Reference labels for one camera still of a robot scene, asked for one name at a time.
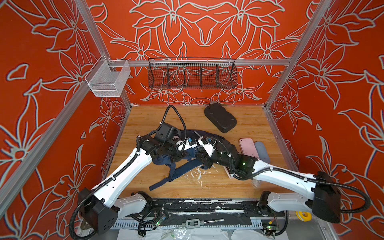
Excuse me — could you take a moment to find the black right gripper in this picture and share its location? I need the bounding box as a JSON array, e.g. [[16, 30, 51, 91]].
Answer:
[[191, 146, 235, 170]]

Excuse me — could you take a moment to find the navy blue student backpack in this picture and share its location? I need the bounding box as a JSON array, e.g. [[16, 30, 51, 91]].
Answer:
[[149, 130, 231, 191]]

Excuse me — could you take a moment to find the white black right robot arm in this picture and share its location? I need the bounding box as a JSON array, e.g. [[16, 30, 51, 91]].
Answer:
[[198, 137, 371, 224]]

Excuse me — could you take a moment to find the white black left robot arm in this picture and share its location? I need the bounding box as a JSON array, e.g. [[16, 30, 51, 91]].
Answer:
[[69, 132, 188, 240]]

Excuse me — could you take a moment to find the pink white calculator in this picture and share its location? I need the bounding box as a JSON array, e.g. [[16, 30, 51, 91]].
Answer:
[[224, 167, 234, 179]]

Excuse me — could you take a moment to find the pink pencil case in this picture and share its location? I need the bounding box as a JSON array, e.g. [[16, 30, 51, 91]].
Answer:
[[239, 138, 260, 159]]

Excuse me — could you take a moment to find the grey blue glasses case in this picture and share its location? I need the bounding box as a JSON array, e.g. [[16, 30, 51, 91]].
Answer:
[[255, 142, 271, 164]]

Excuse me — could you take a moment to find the black hard zip case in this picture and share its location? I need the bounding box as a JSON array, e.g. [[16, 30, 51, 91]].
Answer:
[[204, 103, 237, 133]]

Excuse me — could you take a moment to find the yellow tape roll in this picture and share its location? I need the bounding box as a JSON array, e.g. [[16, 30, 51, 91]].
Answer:
[[296, 211, 312, 222]]

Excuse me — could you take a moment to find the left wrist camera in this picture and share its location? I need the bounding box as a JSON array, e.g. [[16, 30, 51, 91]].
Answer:
[[155, 123, 179, 142]]

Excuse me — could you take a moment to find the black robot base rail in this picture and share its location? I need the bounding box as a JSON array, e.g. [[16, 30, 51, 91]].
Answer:
[[152, 198, 286, 218]]

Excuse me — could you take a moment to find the white wire mesh basket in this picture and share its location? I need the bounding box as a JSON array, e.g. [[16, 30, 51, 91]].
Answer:
[[85, 56, 131, 97]]

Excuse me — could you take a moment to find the black wire wall basket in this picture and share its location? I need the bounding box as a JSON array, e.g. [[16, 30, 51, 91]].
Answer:
[[148, 57, 239, 90]]

